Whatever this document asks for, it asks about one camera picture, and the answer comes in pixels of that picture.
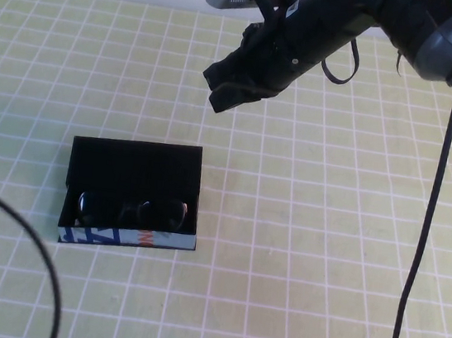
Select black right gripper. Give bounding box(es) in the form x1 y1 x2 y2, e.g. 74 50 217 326
197 13 319 126

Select black glasses case printed sides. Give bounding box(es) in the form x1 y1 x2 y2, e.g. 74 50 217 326
55 129 211 262

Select black frame sunglasses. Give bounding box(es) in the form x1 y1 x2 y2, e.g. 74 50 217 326
74 186 189 241

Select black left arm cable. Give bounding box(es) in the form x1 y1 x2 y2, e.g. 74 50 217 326
0 179 79 338

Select thin black camera cable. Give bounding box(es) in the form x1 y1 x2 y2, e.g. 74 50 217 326
318 34 363 88

